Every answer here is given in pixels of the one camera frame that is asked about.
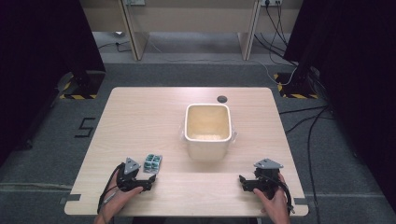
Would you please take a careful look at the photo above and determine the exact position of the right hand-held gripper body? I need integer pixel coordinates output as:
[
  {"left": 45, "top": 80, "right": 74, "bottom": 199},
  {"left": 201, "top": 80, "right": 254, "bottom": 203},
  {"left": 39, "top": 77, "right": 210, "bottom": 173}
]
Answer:
[{"left": 252, "top": 158, "right": 285, "bottom": 201}]

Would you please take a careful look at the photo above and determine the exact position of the bundle of black cables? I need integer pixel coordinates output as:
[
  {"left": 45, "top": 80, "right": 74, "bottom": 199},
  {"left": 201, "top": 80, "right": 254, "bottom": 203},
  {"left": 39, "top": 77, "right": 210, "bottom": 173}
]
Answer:
[{"left": 252, "top": 2, "right": 299, "bottom": 67}]

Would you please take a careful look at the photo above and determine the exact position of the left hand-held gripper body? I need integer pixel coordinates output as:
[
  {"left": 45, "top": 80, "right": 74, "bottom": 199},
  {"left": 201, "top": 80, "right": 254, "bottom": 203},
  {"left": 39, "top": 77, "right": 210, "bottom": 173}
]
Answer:
[{"left": 116, "top": 157, "right": 148, "bottom": 192}]

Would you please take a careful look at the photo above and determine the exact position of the white floor cable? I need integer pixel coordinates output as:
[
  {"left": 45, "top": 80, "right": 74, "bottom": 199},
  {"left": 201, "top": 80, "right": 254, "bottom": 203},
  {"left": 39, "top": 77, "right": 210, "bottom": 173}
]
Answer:
[{"left": 254, "top": 59, "right": 299, "bottom": 87}]

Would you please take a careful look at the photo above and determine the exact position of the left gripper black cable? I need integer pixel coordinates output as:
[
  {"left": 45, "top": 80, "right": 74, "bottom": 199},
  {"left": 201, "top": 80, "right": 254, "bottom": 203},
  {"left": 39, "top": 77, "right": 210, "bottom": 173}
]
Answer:
[{"left": 96, "top": 162, "right": 125, "bottom": 217}]

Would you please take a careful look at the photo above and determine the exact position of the person's right hand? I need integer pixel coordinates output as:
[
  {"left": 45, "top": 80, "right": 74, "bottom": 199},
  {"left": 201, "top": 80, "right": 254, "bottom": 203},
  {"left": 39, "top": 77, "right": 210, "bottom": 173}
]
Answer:
[{"left": 252, "top": 173, "right": 291, "bottom": 222}]

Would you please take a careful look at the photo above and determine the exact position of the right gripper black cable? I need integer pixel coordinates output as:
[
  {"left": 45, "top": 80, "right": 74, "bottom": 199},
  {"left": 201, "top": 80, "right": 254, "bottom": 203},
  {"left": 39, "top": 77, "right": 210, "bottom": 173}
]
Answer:
[{"left": 261, "top": 173, "right": 296, "bottom": 216}]

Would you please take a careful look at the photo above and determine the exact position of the black curtain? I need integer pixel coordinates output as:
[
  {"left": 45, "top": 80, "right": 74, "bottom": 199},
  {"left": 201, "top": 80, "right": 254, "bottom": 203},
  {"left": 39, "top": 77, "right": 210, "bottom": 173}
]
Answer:
[
  {"left": 0, "top": 0, "right": 106, "bottom": 167},
  {"left": 282, "top": 0, "right": 396, "bottom": 216}
]

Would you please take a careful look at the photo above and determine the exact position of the black stand with striped base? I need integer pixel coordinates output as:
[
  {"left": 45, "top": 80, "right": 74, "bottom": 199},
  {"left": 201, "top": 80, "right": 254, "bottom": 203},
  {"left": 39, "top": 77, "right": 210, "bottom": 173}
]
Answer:
[
  {"left": 58, "top": 46, "right": 107, "bottom": 101},
  {"left": 273, "top": 59, "right": 321, "bottom": 101}
]

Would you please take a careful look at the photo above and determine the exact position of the thin black floor cable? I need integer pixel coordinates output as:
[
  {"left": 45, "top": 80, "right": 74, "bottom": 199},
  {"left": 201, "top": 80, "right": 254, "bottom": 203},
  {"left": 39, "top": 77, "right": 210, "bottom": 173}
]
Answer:
[{"left": 97, "top": 39, "right": 133, "bottom": 54}]

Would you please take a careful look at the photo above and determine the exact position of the person's left hand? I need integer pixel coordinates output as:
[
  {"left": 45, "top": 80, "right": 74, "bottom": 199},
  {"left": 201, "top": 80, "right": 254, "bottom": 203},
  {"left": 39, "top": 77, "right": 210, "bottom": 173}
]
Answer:
[{"left": 101, "top": 170, "right": 145, "bottom": 220}]

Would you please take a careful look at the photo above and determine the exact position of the green pill blister pack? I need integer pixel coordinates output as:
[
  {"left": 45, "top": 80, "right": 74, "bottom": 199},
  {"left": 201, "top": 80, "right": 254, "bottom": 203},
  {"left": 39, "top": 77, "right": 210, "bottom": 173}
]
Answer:
[{"left": 142, "top": 153, "right": 163, "bottom": 174}]

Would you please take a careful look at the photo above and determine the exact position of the white square bin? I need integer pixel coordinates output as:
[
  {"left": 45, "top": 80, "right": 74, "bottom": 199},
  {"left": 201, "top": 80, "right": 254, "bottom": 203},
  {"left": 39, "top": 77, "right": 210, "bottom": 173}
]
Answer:
[{"left": 179, "top": 103, "right": 238, "bottom": 161}]

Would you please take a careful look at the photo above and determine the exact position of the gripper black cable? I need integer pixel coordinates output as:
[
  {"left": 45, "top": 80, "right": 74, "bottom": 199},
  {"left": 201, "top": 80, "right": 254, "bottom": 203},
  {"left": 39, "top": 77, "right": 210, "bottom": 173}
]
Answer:
[
  {"left": 261, "top": 173, "right": 296, "bottom": 216},
  {"left": 96, "top": 162, "right": 125, "bottom": 217}
]

